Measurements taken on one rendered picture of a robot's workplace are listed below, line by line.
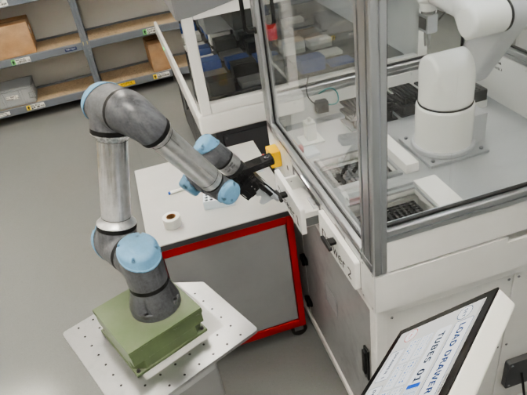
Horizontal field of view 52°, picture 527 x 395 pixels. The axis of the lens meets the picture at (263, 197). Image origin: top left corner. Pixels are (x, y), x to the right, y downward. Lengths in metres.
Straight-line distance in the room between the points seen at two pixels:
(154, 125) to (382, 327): 0.88
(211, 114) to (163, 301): 1.24
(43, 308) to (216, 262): 1.33
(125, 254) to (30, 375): 1.49
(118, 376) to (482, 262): 1.10
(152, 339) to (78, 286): 1.71
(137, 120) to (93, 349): 0.74
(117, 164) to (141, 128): 0.18
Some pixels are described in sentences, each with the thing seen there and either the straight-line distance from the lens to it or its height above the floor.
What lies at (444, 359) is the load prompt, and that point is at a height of 1.16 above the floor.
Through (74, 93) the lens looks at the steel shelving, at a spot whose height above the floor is 0.15.
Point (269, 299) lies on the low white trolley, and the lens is 2.38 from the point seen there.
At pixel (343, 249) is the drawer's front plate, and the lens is 1.64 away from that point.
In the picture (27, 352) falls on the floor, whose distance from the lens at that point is 3.03.
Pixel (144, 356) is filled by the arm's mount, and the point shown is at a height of 0.82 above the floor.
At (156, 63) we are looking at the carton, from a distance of 5.57.
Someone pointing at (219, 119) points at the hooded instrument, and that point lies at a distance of 2.61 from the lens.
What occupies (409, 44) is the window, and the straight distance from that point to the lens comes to 1.23.
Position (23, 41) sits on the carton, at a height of 0.71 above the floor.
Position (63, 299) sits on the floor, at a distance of 3.22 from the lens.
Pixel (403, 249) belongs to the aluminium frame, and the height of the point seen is 1.01.
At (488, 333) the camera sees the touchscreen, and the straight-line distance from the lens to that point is 1.08.
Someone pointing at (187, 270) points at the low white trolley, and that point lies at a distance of 2.17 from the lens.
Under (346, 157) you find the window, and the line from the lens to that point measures 1.50.
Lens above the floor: 1.99
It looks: 34 degrees down
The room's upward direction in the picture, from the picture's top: 9 degrees counter-clockwise
